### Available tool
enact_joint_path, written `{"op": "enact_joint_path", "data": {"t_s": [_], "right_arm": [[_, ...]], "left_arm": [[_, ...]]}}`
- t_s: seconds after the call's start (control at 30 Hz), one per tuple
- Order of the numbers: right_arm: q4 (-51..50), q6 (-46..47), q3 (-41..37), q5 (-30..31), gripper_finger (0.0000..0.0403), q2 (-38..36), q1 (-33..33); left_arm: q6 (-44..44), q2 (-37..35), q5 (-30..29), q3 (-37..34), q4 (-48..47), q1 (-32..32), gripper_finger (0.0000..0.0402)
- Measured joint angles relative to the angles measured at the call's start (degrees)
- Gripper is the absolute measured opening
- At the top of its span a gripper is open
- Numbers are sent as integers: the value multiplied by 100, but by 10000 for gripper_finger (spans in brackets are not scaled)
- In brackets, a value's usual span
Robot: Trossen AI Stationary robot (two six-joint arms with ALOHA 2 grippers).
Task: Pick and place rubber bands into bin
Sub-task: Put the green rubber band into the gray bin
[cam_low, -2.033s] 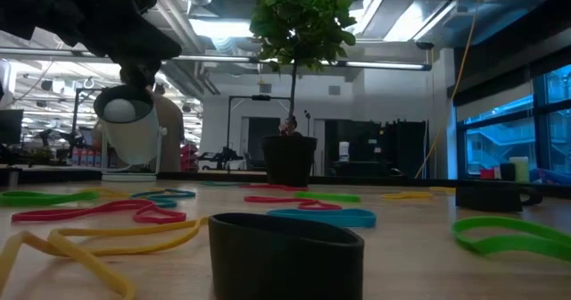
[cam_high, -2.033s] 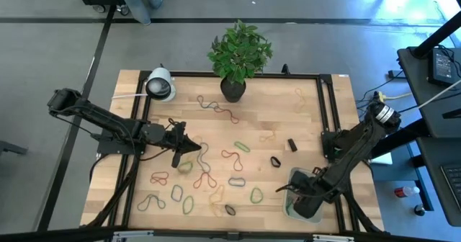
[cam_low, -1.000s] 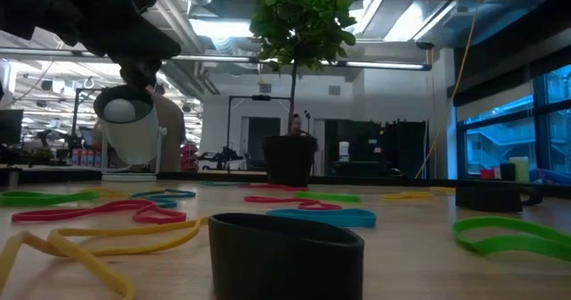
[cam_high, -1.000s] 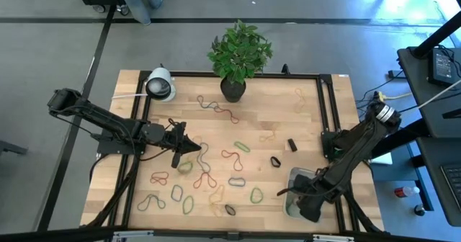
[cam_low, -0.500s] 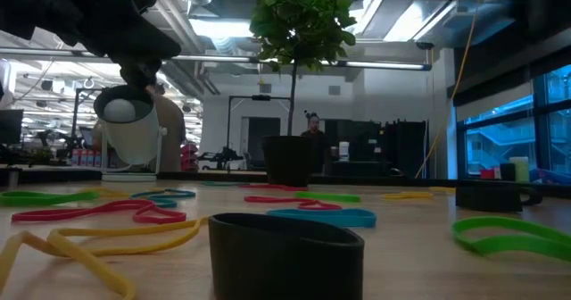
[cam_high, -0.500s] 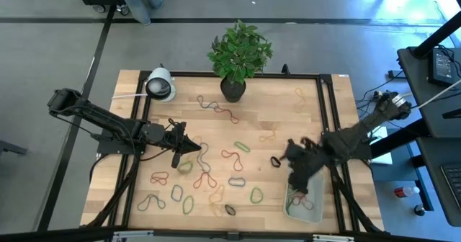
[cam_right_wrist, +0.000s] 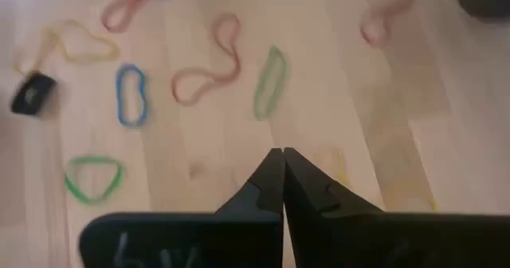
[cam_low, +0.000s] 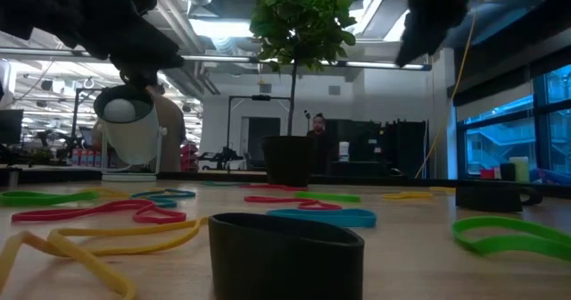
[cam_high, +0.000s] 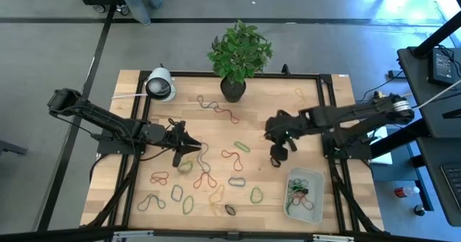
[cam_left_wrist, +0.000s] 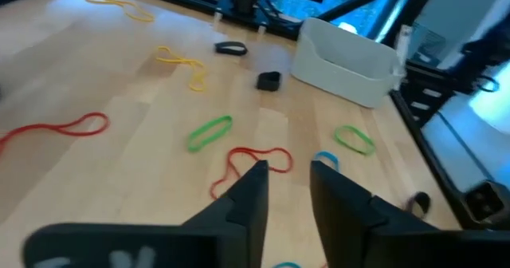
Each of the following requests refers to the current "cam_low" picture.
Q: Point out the black cabinet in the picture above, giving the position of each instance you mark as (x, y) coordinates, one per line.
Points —
(379, 148)

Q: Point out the red object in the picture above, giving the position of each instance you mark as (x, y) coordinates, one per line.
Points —
(189, 157)

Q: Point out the red white boxes row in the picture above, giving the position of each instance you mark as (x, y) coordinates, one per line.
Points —
(87, 157)

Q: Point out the blue glass window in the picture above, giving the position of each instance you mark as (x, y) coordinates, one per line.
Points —
(513, 130)

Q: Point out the white jug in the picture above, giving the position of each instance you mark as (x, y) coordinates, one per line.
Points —
(344, 150)

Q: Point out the black overhead stand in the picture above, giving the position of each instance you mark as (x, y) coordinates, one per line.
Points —
(261, 97)

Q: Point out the green rubber band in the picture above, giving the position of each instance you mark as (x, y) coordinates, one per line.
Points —
(35, 198)
(328, 197)
(513, 222)

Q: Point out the black monitor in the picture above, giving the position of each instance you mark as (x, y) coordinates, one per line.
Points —
(11, 126)

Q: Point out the black cup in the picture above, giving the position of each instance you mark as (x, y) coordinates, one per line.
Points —
(506, 171)

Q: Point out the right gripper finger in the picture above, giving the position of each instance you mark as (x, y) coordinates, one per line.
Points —
(419, 41)

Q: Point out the green cup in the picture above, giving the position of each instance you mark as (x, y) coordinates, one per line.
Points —
(521, 169)

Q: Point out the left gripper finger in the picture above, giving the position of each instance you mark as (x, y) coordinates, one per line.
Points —
(138, 79)
(147, 52)

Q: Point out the red rubber band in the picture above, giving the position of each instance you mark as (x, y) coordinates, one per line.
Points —
(276, 187)
(89, 210)
(276, 199)

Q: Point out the person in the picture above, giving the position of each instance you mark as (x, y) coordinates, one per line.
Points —
(319, 144)
(171, 130)

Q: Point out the black wide rubber band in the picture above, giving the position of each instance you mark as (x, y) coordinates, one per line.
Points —
(285, 260)

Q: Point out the small red box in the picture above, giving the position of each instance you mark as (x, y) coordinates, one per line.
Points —
(487, 173)

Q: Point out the ceiling tube light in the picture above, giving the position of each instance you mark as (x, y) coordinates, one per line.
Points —
(223, 59)
(379, 65)

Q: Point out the green leafy plant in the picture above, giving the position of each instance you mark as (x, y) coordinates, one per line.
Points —
(299, 23)

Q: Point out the white spotlight lamp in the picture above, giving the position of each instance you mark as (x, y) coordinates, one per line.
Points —
(134, 144)

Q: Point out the small black bar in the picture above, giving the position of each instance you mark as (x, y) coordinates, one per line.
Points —
(488, 198)

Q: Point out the black plant pot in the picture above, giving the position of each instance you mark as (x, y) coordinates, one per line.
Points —
(290, 157)

